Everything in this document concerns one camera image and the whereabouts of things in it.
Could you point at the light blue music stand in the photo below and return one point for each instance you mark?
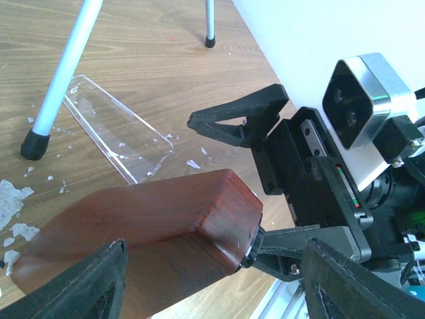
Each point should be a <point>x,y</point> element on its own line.
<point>36,141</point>

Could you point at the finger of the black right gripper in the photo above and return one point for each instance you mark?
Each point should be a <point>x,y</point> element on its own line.
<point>279,253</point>
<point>242,122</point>

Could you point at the clear plastic metronome cover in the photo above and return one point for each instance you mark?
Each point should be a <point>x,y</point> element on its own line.
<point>133,146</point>

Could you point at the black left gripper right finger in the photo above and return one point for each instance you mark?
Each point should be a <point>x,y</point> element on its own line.
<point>337,287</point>

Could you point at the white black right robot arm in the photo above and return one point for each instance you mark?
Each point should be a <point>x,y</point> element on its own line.
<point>381,227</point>

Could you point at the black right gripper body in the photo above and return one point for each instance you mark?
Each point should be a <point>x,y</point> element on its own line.
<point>300,160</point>

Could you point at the large white paper scrap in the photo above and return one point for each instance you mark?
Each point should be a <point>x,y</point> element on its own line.
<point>12,201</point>

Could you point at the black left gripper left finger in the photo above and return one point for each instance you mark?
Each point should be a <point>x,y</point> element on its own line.
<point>92,288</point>

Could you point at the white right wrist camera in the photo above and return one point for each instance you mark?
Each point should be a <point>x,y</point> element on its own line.
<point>364,91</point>

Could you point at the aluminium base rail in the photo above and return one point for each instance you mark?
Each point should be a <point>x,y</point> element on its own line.
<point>283,300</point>

